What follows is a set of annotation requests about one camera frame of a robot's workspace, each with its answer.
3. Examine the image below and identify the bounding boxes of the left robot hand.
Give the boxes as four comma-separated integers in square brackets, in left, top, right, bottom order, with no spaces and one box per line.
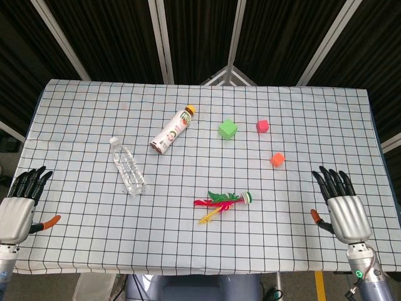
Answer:
[0,166,61,245]

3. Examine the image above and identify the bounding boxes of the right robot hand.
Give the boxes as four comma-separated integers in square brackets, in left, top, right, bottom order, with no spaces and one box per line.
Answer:
[310,166,373,245]

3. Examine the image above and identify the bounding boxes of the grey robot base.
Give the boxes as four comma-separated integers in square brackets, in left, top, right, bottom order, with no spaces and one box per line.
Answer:
[125,274,263,301]

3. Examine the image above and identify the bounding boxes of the colourful feather shuttlecock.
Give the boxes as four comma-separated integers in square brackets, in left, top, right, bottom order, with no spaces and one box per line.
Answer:
[193,190,253,225]

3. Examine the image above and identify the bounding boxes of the orange cube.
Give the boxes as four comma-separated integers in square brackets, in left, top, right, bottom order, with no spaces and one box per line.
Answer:
[270,152,286,169]

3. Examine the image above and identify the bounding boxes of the clear plastic water bottle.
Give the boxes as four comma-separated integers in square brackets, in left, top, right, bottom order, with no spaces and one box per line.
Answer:
[109,137,147,196]

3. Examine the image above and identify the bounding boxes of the green cube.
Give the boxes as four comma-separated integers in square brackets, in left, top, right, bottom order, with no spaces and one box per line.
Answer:
[217,119,239,141]

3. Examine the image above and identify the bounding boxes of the white grid-pattern tablecloth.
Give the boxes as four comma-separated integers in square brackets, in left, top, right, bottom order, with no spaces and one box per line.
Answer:
[5,78,396,277]

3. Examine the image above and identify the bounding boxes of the white drink bottle orange cap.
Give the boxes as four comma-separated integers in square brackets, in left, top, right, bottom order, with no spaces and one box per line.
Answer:
[148,105,197,156]

